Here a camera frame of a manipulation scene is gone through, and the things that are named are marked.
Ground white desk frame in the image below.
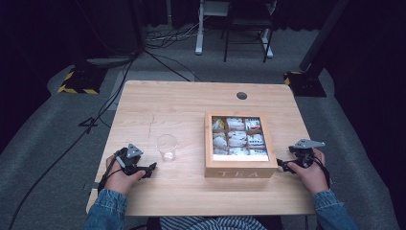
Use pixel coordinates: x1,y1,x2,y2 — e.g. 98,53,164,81
194,0,276,59

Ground person's left hand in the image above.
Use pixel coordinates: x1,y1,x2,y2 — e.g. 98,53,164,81
103,154,147,196

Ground group of white tea bags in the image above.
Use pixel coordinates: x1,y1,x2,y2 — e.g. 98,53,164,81
212,116,268,157

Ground right hand-held gripper cable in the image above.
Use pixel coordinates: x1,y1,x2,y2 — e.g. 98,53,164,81
313,149,332,190

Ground hand-held gripper cable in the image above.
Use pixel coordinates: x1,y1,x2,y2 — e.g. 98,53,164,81
313,149,332,190
97,156,124,195

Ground clear plastic cup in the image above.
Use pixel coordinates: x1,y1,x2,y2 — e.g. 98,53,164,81
155,133,179,163

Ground left hand-held gripper cable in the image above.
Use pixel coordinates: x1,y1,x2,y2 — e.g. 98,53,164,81
97,156,124,195

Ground black metal chair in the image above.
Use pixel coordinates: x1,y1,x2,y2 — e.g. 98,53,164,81
222,0,276,64

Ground long black floor cable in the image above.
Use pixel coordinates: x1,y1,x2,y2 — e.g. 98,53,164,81
7,49,142,230

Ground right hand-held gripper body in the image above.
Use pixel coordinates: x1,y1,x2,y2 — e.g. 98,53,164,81
288,138,327,169

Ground person's right hand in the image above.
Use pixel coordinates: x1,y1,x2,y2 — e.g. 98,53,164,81
286,149,330,196

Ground wooden tea box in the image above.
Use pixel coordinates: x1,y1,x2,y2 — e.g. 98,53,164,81
203,109,280,179

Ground bundle of floor cables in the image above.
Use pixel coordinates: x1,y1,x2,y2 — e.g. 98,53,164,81
145,15,209,51

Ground black stand hazard-striped base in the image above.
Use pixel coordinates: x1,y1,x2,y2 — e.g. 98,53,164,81
56,0,145,96
283,0,350,98

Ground person's striped shirt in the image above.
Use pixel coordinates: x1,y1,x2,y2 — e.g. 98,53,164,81
159,216,268,230

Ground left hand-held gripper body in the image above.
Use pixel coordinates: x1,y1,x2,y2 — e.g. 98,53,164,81
114,143,147,176

